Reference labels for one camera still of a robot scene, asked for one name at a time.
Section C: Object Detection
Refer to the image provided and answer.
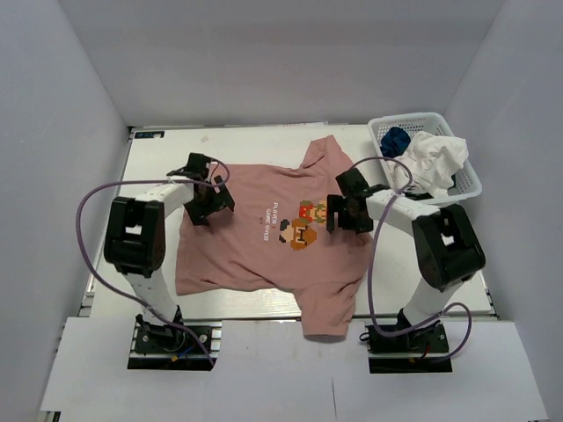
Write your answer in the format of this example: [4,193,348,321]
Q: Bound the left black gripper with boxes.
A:
[184,175,234,225]

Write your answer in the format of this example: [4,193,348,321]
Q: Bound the pink t shirt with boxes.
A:
[175,135,372,338]

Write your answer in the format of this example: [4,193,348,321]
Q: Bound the dark green t shirt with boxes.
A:
[404,186,434,200]

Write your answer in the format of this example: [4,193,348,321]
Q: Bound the blue t shirt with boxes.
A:
[380,127,411,158]

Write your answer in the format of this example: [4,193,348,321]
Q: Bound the white t shirt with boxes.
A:
[386,131,469,198]

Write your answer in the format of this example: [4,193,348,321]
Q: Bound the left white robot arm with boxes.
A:
[104,153,235,351]

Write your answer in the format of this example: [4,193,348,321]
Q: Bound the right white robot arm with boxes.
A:
[326,168,486,351]

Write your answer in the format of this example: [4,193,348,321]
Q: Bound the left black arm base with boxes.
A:
[127,314,221,372]

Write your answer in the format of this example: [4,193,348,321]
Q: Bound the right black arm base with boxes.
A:
[359,320,453,375]

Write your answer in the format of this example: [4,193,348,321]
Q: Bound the small teal label sticker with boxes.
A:
[134,131,165,139]

